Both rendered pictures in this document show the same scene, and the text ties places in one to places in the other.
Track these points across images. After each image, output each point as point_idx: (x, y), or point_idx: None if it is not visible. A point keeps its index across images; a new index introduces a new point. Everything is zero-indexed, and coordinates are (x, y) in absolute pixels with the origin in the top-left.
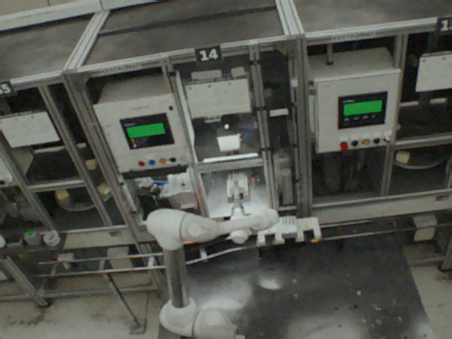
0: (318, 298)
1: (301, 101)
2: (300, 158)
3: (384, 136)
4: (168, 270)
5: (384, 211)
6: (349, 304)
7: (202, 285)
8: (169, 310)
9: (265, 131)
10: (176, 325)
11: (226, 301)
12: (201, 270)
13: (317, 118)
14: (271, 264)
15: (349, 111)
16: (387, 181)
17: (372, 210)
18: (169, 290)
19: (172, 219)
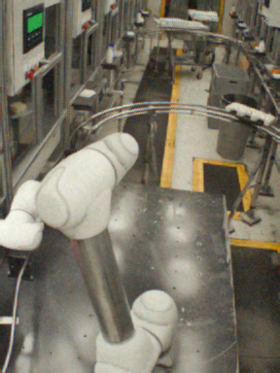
0: (116, 245)
1: (0, 21)
2: (2, 111)
3: (41, 58)
4: (111, 276)
5: (37, 168)
6: (131, 225)
7: (42, 354)
8: (133, 348)
9: None
10: (148, 358)
11: (84, 330)
12: (13, 350)
13: (13, 42)
14: (45, 271)
15: (29, 27)
16: (42, 119)
17: (32, 172)
18: (118, 318)
19: (91, 158)
